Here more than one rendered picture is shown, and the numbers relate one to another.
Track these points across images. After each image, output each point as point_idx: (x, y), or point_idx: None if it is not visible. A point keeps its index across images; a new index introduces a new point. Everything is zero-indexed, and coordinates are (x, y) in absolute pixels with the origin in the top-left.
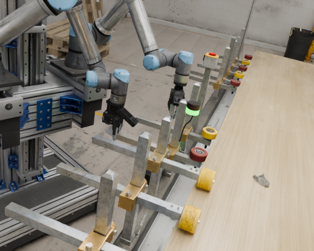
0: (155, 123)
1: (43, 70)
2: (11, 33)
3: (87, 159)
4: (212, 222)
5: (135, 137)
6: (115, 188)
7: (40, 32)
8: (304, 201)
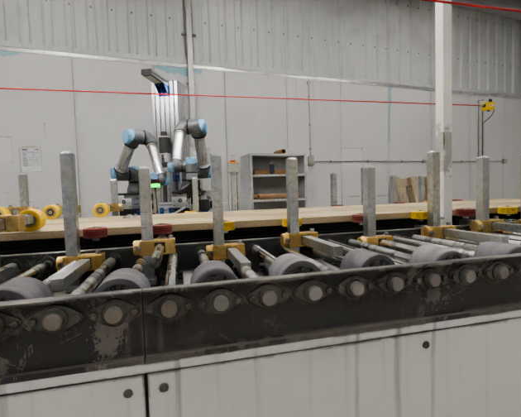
0: None
1: (171, 194)
2: (120, 160)
3: None
4: (61, 219)
5: None
6: (23, 182)
7: (166, 170)
8: (116, 221)
